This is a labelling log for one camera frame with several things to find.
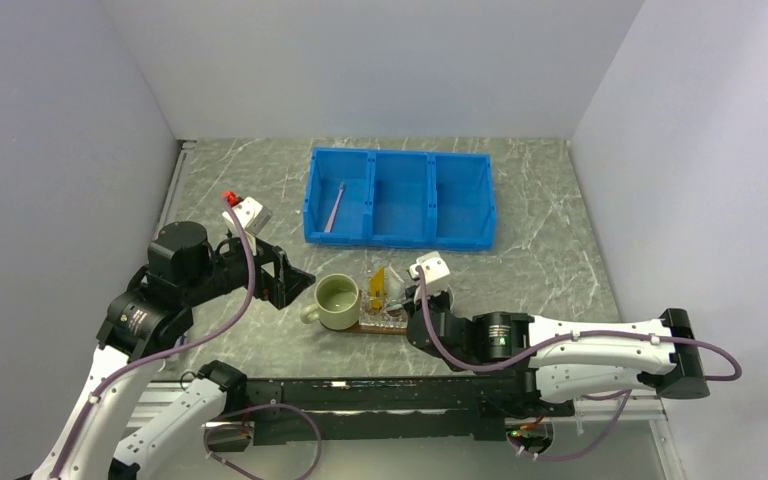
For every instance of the yellow orange tube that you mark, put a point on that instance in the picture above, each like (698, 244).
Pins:
(377, 290)

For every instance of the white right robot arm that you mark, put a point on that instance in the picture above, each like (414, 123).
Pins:
(564, 359)

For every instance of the white toothpaste tube green cap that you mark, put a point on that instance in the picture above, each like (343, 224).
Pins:
(395, 287)

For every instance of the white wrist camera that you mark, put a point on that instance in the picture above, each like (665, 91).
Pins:
(435, 269)
(251, 214)

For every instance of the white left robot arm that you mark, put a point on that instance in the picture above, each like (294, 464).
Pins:
(141, 328)

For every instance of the blue middle storage bin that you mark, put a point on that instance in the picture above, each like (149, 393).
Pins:
(400, 200)

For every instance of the clear glass toothbrush holder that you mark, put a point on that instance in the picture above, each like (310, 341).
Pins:
(370, 316)

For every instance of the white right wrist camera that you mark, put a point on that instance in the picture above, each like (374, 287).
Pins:
(435, 269)

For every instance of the brown oval wooden tray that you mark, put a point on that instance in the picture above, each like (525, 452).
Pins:
(398, 328)

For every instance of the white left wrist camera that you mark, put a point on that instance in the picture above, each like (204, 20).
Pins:
(251, 214)

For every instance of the grey ceramic mug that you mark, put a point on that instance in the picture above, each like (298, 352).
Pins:
(447, 291)

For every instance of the blue storage bin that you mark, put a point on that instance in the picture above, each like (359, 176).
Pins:
(328, 168)
(400, 200)
(465, 202)

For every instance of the blue left storage bin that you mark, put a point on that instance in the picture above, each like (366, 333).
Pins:
(328, 168)

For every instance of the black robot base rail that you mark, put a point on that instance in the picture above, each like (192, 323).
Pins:
(366, 408)

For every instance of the light green ceramic mug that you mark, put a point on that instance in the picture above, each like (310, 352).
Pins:
(336, 303)

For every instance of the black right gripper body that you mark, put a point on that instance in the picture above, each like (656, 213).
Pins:
(414, 299)

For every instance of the blue right storage bin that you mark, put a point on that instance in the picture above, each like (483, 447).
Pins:
(465, 202)

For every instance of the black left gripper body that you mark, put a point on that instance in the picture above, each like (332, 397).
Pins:
(227, 271)

